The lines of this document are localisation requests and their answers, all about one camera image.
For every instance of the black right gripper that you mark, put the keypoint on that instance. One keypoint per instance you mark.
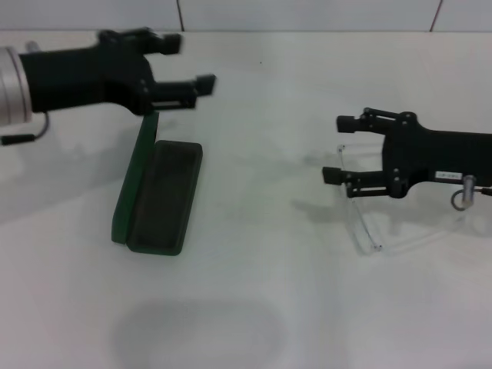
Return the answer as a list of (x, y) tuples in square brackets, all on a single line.
[(430, 153)]

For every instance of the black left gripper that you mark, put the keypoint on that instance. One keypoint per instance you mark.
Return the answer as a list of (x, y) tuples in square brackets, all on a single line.
[(77, 77)]

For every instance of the clear white glasses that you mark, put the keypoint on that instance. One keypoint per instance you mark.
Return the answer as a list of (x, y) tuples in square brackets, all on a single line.
[(365, 230)]

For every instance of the green glasses case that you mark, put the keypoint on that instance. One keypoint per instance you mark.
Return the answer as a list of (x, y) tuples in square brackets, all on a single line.
[(161, 200)]

